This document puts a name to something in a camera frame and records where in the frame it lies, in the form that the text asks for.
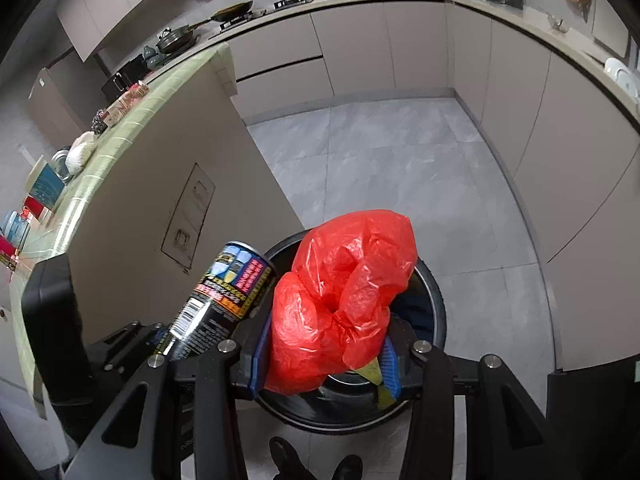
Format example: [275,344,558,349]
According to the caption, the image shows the red and white carton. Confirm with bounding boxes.
[107,84,151,123]

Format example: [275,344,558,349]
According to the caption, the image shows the black gas stove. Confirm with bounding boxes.
[220,0,316,28]

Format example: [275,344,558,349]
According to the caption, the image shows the black shoe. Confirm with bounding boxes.
[332,455,363,480]
[269,436,316,480]

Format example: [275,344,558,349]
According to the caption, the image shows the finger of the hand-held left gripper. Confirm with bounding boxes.
[87,321,170,368]

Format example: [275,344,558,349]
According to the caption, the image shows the beige upper cabinets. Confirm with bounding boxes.
[56,0,173,63]

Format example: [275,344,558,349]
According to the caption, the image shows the white cutting board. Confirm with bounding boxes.
[592,0,632,58]

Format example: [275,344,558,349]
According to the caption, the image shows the black microwave oven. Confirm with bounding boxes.
[101,54,146,103]

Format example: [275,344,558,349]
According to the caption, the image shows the light blue jar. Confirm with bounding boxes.
[0,210,31,253]

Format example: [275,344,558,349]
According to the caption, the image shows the black trash bin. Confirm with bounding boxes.
[252,230,448,431]

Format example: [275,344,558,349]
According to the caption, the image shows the beige refrigerator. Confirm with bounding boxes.
[27,47,103,133]

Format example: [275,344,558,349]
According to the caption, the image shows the blue and white paper cup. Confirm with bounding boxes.
[25,155,66,208]

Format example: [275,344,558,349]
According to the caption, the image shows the white plates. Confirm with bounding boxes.
[602,57,640,98]

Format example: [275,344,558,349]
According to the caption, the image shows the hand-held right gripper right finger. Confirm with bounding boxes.
[377,320,581,480]

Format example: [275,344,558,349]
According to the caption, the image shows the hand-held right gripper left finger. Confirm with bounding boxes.
[65,310,276,480]

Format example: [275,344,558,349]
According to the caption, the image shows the red packet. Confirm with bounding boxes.
[0,237,23,271]

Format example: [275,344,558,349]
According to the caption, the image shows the frying pan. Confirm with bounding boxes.
[192,1,255,28]

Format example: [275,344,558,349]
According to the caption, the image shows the red plastic bag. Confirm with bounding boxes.
[264,208,418,395]

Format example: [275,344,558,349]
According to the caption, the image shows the yellow sponge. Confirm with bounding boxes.
[357,357,397,408]

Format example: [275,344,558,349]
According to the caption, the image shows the black printed can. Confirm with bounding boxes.
[155,241,278,361]

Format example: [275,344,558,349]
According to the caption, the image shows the beige kitchen counter cabinets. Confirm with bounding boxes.
[145,0,640,373]

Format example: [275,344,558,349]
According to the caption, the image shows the dark lidded wok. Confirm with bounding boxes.
[156,25,198,55]

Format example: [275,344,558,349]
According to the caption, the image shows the white paper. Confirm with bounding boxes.
[65,131,97,176]

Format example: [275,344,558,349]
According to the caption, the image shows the beige kitchen island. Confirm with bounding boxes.
[67,42,307,361]

